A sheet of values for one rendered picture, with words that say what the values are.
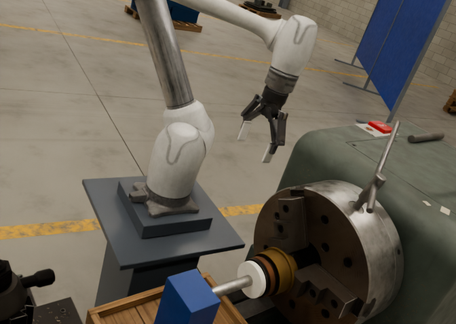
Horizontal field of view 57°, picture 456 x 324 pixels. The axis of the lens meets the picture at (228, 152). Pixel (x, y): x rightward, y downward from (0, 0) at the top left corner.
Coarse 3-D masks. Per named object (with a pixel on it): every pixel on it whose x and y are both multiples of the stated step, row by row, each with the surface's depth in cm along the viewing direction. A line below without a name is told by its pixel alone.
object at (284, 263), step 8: (272, 248) 83; (256, 256) 81; (264, 256) 81; (272, 256) 80; (280, 256) 81; (288, 256) 83; (264, 264) 78; (272, 264) 79; (280, 264) 79; (288, 264) 80; (296, 264) 83; (264, 272) 77; (272, 272) 77; (280, 272) 78; (288, 272) 79; (272, 280) 77; (280, 280) 78; (288, 280) 79; (272, 288) 77; (280, 288) 78; (288, 288) 80; (264, 296) 78
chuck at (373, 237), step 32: (288, 192) 90; (320, 192) 84; (352, 192) 87; (256, 224) 99; (320, 224) 84; (352, 224) 78; (320, 256) 85; (352, 256) 79; (384, 256) 80; (352, 288) 79; (384, 288) 80; (288, 320) 93; (320, 320) 86; (352, 320) 80
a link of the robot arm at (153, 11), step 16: (144, 0) 132; (160, 0) 133; (144, 16) 134; (160, 16) 134; (144, 32) 139; (160, 32) 135; (160, 48) 137; (176, 48) 140; (160, 64) 139; (176, 64) 140; (160, 80) 143; (176, 80) 141; (176, 96) 143; (192, 96) 147; (176, 112) 144; (192, 112) 144; (208, 128) 150; (208, 144) 147
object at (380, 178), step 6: (378, 174) 78; (372, 180) 79; (378, 180) 77; (384, 180) 77; (366, 186) 80; (378, 186) 78; (366, 192) 79; (360, 198) 80; (366, 198) 80; (354, 204) 82; (360, 204) 81
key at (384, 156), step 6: (396, 126) 94; (396, 132) 92; (390, 138) 90; (390, 144) 89; (384, 150) 88; (384, 156) 86; (384, 162) 85; (378, 168) 83; (372, 186) 78; (372, 192) 75; (372, 198) 73; (372, 204) 72; (366, 210) 71; (372, 210) 71
